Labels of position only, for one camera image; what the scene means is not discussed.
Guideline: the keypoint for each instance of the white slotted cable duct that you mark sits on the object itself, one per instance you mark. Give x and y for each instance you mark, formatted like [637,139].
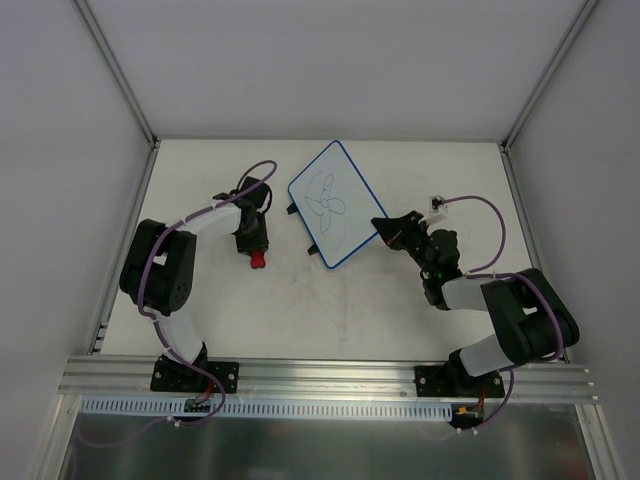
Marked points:
[236,407]

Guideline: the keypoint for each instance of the blue framed whiteboard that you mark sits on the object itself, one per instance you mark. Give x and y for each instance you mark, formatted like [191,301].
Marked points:
[336,204]

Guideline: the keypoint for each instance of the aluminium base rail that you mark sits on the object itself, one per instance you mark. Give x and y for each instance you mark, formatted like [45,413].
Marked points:
[325,379]

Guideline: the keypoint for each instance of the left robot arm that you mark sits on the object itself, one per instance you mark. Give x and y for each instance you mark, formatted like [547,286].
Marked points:
[158,275]

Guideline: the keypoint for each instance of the red bone-shaped eraser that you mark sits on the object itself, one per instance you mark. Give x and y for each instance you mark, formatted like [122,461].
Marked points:
[257,259]

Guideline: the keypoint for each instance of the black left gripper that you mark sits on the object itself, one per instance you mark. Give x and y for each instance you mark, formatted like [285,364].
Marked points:
[252,243]

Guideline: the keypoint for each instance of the black whiteboard foot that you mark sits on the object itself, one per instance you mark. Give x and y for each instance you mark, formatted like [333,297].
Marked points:
[291,208]
[314,248]

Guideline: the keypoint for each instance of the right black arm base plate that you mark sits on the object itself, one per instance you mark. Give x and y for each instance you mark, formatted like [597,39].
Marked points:
[443,381]

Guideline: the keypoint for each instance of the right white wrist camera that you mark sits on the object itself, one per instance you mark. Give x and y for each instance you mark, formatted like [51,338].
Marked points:
[437,210]

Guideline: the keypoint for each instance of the upper black whiteboard foot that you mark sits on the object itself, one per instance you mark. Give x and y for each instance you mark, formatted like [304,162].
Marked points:
[291,208]

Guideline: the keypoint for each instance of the left aluminium frame post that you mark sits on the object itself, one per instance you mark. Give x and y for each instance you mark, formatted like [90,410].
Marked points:
[98,36]

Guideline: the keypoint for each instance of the aluminium frame post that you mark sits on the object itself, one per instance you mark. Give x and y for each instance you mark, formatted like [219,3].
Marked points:
[571,35]
[98,36]

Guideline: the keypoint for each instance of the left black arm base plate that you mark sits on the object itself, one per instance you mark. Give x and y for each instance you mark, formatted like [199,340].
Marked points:
[172,377]

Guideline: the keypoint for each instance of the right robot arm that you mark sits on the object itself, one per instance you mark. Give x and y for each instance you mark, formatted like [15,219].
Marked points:
[530,322]

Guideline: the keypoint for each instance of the lower black whiteboard foot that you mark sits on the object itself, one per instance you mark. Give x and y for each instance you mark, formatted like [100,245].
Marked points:
[314,248]

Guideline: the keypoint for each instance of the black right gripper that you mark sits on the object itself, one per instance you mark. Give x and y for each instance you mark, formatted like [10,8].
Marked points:
[405,234]

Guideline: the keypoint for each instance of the right aluminium frame post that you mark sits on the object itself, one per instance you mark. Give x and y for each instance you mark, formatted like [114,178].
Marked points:
[571,35]

